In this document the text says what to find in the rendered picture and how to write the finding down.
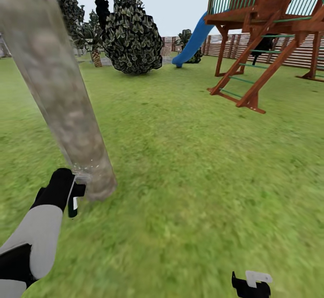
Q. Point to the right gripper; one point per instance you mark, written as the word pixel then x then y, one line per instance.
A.
pixel 262 289

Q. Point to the pesticide atomizer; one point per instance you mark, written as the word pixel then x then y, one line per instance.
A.
pixel 72 206

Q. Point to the garden chair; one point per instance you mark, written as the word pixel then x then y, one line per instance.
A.
pixel 165 51

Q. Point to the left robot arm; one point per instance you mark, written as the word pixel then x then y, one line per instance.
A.
pixel 29 253

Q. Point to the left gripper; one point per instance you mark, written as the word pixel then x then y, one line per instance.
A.
pixel 79 190

